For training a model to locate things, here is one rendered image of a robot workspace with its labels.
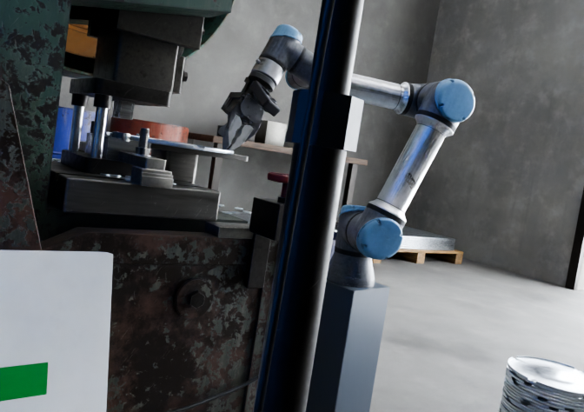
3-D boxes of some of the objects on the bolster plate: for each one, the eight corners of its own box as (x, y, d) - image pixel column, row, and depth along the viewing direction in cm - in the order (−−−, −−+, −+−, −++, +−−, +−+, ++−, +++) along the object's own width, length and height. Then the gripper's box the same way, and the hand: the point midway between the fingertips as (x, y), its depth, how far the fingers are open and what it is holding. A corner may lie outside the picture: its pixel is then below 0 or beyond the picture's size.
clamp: (139, 177, 118) (145, 128, 117) (172, 189, 104) (180, 133, 104) (110, 175, 114) (116, 123, 114) (141, 185, 101) (149, 128, 100)
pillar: (99, 157, 114) (109, 88, 113) (102, 159, 112) (112, 88, 111) (89, 156, 113) (97, 86, 112) (91, 157, 111) (101, 86, 110)
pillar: (76, 151, 127) (84, 89, 126) (80, 152, 125) (88, 89, 124) (67, 149, 126) (75, 87, 125) (69, 150, 124) (77, 87, 123)
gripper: (263, 90, 151) (224, 158, 146) (239, 69, 145) (198, 139, 141) (282, 90, 144) (242, 162, 140) (258, 69, 138) (215, 142, 134)
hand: (228, 147), depth 138 cm, fingers closed
